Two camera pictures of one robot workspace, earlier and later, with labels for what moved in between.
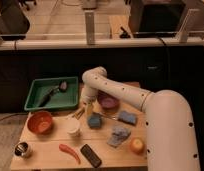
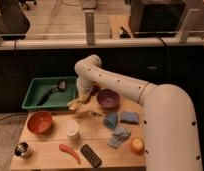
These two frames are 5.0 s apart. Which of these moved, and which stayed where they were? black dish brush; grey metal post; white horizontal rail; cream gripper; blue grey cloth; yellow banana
Moved: cream gripper; yellow banana
Stayed: white horizontal rail; grey metal post; black dish brush; blue grey cloth
